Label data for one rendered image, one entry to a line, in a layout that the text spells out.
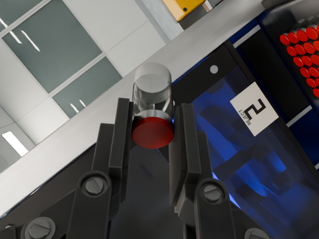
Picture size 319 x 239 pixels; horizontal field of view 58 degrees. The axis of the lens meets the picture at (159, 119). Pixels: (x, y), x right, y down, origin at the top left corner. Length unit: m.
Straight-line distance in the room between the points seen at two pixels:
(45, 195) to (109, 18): 4.78
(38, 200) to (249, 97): 0.42
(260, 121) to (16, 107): 5.00
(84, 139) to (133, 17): 4.77
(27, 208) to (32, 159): 0.09
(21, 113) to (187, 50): 4.94
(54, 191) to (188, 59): 0.33
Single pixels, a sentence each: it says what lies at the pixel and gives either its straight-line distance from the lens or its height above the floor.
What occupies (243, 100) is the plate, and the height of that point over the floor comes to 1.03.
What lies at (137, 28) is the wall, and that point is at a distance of 5.21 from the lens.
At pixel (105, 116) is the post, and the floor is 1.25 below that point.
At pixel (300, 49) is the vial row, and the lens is 0.53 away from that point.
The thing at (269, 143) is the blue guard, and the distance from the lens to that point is 0.60.
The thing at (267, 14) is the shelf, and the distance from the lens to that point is 0.63.
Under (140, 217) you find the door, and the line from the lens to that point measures 0.58.
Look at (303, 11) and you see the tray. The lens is 0.55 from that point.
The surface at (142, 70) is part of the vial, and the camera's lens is 0.16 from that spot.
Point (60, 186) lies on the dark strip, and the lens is 0.55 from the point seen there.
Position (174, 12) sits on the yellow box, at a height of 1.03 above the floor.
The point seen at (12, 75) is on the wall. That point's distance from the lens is 5.39.
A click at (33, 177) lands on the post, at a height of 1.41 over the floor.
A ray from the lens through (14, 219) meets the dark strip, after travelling 0.59.
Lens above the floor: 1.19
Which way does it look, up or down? 2 degrees down
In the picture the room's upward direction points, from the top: 128 degrees counter-clockwise
